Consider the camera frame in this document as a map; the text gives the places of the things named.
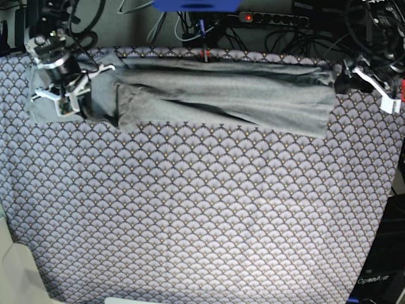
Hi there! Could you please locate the blue camera mount bracket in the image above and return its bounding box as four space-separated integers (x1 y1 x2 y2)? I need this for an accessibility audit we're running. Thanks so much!
153 0 241 12

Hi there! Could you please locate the grey T-shirt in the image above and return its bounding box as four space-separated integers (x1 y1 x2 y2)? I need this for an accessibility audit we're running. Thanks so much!
25 52 337 139

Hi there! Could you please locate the white plastic bin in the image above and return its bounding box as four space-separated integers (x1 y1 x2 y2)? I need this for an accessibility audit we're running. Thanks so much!
1 211 53 303

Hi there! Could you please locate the fan-patterned tablecloth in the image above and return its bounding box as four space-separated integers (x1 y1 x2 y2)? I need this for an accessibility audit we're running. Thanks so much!
1 55 404 303

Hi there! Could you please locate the red table clamp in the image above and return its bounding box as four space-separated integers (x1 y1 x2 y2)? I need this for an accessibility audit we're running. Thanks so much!
201 47 210 63

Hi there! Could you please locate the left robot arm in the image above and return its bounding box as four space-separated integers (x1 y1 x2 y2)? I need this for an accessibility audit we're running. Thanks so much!
335 1 404 97

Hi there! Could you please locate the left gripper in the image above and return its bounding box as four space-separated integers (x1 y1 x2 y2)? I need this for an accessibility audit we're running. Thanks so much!
334 53 404 94

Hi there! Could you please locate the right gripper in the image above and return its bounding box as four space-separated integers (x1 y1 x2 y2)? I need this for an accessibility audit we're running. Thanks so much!
37 52 83 92

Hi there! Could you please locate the black power strip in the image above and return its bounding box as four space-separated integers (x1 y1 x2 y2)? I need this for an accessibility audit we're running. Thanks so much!
239 11 309 28

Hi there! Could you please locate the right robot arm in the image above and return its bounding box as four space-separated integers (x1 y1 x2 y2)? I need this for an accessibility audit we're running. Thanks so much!
24 1 105 89

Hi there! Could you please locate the red clamp at right edge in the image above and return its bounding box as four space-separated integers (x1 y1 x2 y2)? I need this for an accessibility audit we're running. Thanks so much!
401 79 405 103

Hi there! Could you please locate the black OpenArm box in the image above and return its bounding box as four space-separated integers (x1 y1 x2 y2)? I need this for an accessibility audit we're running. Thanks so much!
350 194 404 303

